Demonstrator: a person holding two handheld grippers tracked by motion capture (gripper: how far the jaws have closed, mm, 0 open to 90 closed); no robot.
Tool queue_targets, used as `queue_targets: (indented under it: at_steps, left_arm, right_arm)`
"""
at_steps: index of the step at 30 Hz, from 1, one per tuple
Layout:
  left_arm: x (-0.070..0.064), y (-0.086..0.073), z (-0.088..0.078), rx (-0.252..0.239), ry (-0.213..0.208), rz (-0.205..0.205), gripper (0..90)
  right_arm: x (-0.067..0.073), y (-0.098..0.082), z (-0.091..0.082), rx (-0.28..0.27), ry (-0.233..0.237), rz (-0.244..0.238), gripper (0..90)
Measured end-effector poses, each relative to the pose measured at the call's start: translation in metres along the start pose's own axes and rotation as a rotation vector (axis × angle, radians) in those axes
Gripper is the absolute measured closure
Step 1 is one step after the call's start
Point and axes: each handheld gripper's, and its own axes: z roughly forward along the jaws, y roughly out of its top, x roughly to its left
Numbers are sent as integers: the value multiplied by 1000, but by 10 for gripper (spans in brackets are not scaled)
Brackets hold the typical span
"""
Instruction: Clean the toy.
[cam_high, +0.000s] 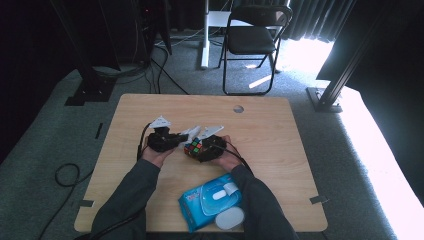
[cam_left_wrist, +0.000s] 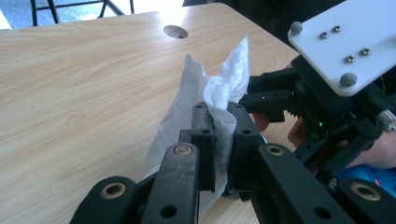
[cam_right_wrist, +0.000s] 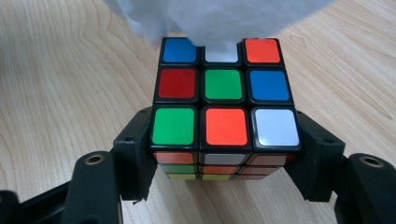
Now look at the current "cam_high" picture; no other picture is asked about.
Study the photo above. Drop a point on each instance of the person's left hand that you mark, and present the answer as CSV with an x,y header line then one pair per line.
x,y
156,158

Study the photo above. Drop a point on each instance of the black computer tower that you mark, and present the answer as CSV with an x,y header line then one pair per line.
x,y
153,30

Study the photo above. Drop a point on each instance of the grey curtain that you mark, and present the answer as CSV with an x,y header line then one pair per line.
x,y
310,20

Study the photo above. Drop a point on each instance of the grey tape piece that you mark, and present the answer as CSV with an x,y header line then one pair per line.
x,y
86,203
318,199

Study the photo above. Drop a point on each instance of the blue wet wipes pack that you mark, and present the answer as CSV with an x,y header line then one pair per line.
x,y
196,206

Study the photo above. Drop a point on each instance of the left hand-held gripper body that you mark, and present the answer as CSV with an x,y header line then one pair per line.
x,y
160,141

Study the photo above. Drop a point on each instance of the white desk frame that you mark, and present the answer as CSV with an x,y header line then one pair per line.
x,y
205,40

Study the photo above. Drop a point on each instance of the person's right hand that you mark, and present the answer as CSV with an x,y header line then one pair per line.
x,y
230,160

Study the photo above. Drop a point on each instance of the black metal stand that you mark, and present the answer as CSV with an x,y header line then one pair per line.
x,y
90,83

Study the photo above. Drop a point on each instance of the grey table grommet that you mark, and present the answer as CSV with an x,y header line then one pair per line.
x,y
238,109

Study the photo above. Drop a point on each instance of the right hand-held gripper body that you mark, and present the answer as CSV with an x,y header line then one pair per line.
x,y
215,146

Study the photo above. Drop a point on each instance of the black aluminium profile stand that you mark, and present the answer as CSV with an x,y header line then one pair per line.
x,y
333,90

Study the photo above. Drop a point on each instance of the black floor strip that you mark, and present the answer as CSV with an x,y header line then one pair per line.
x,y
99,130

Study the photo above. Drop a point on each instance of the black folding chair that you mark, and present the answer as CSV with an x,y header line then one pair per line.
x,y
250,40

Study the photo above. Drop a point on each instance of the multicoloured puzzle cube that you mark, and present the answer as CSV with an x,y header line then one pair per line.
x,y
193,148

